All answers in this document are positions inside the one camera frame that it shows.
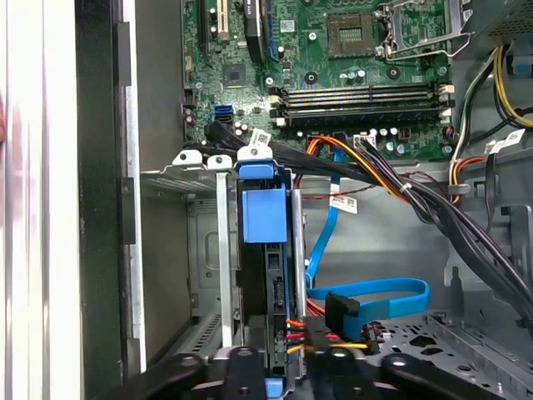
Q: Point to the locking lever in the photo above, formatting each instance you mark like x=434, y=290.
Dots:
x=463, y=43

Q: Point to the black expansion slot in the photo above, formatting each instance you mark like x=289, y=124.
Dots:
x=204, y=25

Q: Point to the black graphics card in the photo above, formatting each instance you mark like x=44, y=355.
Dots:
x=254, y=29

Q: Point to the black open PC case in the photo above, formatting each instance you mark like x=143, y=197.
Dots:
x=100, y=166

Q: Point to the metal socket cover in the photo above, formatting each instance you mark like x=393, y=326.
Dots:
x=424, y=45

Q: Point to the green motherboard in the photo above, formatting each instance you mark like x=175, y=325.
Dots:
x=333, y=66

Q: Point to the black RAM slot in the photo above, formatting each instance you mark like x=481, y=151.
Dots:
x=358, y=98
x=358, y=122
x=358, y=88

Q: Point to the CPU socket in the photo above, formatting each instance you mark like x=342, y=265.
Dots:
x=352, y=35

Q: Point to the grey metal disk bay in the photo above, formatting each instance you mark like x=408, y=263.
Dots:
x=225, y=250

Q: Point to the hard disk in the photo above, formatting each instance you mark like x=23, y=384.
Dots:
x=262, y=216

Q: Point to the blue SATA port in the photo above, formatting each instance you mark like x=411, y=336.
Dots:
x=224, y=113

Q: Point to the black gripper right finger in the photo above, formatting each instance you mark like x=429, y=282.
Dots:
x=341, y=375

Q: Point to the white expansion slot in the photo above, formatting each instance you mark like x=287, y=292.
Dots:
x=220, y=18

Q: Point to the grey power supply unit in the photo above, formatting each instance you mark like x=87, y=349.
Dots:
x=512, y=21

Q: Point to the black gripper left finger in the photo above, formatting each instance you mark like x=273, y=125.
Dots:
x=245, y=375

